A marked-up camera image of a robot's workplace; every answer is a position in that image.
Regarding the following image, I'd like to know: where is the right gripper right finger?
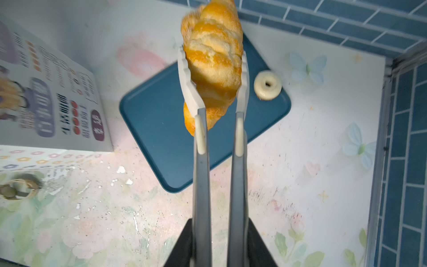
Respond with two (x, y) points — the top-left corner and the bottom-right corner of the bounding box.
(227, 54), (250, 267)

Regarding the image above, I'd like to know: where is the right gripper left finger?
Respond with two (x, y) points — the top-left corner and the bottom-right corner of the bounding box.
(177, 46), (212, 267)

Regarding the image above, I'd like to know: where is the small white donut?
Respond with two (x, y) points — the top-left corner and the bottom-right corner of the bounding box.
(254, 70), (282, 101)

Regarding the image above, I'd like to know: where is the white printed paper bag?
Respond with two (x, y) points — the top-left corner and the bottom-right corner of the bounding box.
(1, 17), (113, 172)

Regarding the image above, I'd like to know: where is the croissant bread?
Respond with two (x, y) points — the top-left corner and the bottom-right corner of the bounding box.
(181, 0), (244, 129)

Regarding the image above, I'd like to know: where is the dark blue tray mat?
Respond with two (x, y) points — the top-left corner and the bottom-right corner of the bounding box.
(120, 34), (291, 193)

